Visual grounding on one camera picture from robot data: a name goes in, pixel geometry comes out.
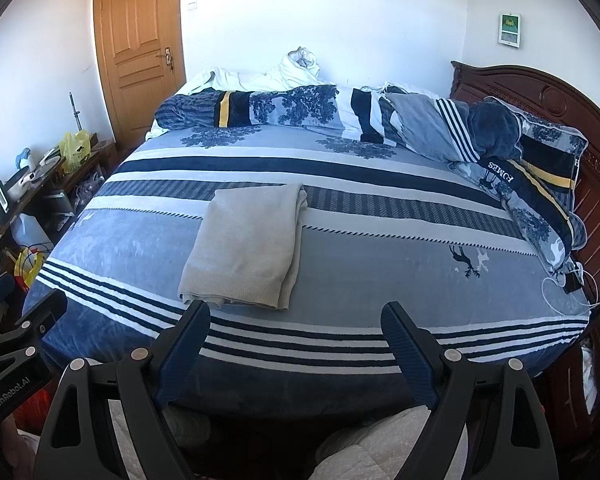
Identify dark wooden headboard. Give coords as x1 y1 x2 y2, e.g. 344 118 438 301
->
450 60 600 311

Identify beige sweater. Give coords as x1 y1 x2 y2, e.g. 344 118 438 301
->
178 182 309 311

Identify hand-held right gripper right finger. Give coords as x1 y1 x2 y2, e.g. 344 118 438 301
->
381 301 560 480

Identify wooden door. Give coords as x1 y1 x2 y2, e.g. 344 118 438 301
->
92 0 187 156

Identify long blue patterned pillow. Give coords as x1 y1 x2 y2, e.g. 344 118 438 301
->
156 85 348 133

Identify bed with blue striped sheet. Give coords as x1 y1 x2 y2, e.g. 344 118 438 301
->
22 122 593 418

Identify white wall control panel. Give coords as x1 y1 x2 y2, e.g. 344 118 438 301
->
497 11 522 48

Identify white cable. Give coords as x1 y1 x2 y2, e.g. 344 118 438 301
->
540 267 600 317

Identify red plastic bag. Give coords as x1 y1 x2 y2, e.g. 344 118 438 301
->
7 390 56 433

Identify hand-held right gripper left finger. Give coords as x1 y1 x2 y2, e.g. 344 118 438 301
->
39 300 212 480

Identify white plastic bag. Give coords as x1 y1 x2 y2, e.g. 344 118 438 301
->
580 342 600 398

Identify red and yellow bag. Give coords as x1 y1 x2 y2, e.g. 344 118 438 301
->
14 247 48 291

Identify clear plastic water jug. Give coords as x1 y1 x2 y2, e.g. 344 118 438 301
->
11 213 55 253

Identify person's right leg quilted trousers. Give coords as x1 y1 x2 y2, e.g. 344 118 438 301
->
312 405 468 480

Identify grey metal box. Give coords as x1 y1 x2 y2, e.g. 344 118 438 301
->
44 191 75 217

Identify dark wooden side shelf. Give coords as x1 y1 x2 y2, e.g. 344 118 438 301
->
0 132 118 281

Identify dark blue fleece cloth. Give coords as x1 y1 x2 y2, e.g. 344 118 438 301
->
467 102 523 161

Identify yellow plastic bag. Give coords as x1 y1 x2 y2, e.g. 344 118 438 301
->
60 130 92 173

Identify blue pillow with yellow stripe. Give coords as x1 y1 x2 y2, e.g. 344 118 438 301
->
455 96 590 273

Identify white pan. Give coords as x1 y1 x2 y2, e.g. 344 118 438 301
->
5 157 63 201

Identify grey metal pole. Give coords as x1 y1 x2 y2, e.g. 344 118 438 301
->
68 92 84 133

